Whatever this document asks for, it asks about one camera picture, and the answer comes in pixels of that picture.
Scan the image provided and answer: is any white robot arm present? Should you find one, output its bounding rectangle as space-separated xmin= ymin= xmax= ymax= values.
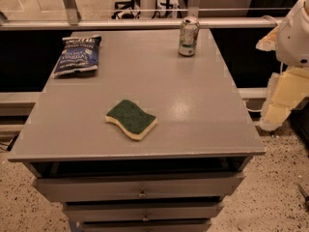
xmin=256 ymin=0 xmax=309 ymax=131

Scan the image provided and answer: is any grey drawer cabinet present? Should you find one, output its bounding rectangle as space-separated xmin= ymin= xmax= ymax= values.
xmin=10 ymin=29 xmax=264 ymax=232

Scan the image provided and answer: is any green white 7up can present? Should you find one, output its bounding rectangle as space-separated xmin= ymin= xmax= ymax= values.
xmin=179 ymin=16 xmax=200 ymax=57

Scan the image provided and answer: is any drawer knob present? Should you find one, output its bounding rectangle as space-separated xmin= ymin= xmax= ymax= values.
xmin=142 ymin=213 xmax=150 ymax=222
xmin=137 ymin=188 xmax=147 ymax=199

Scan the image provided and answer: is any blue chip bag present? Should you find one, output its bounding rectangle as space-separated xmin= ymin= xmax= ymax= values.
xmin=54 ymin=35 xmax=101 ymax=76

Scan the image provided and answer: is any white cable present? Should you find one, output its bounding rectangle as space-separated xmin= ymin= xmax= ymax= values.
xmin=243 ymin=101 xmax=268 ymax=114

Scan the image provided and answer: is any green yellow sponge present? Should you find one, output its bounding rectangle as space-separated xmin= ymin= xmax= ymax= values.
xmin=105 ymin=100 xmax=157 ymax=141

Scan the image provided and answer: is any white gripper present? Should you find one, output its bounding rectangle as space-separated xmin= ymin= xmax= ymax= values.
xmin=256 ymin=6 xmax=309 ymax=131

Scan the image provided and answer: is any black office chair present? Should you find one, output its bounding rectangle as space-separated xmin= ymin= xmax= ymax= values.
xmin=111 ymin=0 xmax=139 ymax=19

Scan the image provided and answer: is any top drawer knob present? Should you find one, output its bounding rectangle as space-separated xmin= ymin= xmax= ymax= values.
xmin=137 ymin=188 xmax=147 ymax=199

